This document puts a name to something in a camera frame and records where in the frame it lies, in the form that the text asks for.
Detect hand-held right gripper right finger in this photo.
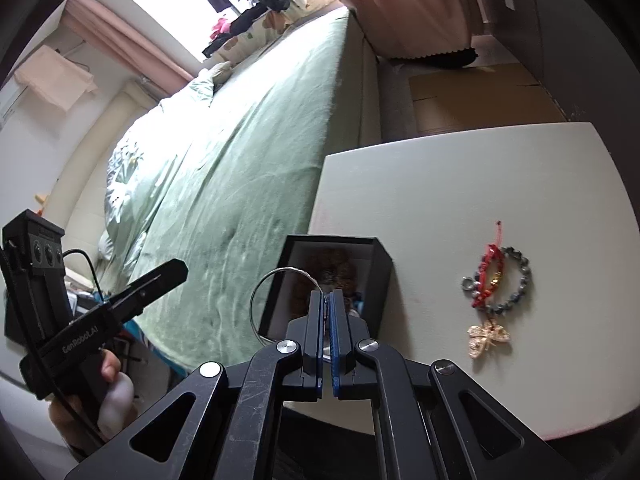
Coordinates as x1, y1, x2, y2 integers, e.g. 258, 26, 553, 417
327, 290, 591, 480

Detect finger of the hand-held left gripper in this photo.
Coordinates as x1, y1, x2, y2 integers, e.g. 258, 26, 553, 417
106, 258, 190, 323

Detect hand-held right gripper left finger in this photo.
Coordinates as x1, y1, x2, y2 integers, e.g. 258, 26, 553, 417
64, 290, 331, 480

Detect silver bangle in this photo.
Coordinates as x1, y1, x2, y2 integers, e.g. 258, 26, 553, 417
249, 265, 327, 347

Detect black jewelry box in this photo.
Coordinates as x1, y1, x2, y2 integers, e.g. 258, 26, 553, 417
256, 233, 394, 352

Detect gold butterfly brooch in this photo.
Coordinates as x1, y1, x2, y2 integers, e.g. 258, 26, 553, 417
467, 320, 512, 360

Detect red string bracelet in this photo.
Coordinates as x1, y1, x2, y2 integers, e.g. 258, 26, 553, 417
472, 219, 506, 312

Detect dark bead bracelet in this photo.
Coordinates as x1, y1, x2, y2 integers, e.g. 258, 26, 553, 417
479, 245, 532, 317

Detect person's left hand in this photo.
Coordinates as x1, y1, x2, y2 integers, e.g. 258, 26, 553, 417
48, 347, 139, 454

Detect floral quilt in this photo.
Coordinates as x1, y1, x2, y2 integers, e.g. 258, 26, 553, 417
96, 61, 232, 282

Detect beige bed headboard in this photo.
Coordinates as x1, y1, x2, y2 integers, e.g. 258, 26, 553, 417
64, 79, 157, 242

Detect green blanket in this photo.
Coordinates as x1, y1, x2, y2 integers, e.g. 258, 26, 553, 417
114, 9, 352, 377

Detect white bedside table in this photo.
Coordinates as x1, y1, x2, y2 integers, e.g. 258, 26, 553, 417
307, 122, 627, 442

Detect beige hanging cloth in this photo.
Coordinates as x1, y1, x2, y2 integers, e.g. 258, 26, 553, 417
13, 44, 99, 112

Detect narrow pink curtain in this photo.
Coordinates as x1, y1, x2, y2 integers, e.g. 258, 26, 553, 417
61, 0, 194, 97

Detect flat cardboard sheet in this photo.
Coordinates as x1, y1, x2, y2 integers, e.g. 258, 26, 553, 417
408, 61, 567, 137

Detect floral cushion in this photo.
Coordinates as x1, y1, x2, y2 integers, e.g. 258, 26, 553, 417
214, 0, 347, 64

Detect pile of dark clothes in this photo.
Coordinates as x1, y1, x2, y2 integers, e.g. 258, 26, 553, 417
201, 0, 312, 59

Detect wide pink curtain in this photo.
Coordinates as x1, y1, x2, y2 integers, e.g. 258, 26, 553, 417
304, 0, 487, 59

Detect grey wardrobe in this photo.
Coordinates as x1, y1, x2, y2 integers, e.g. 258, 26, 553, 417
479, 0, 640, 121

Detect thin black cable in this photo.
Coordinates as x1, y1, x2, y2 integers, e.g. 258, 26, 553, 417
59, 248, 102, 307

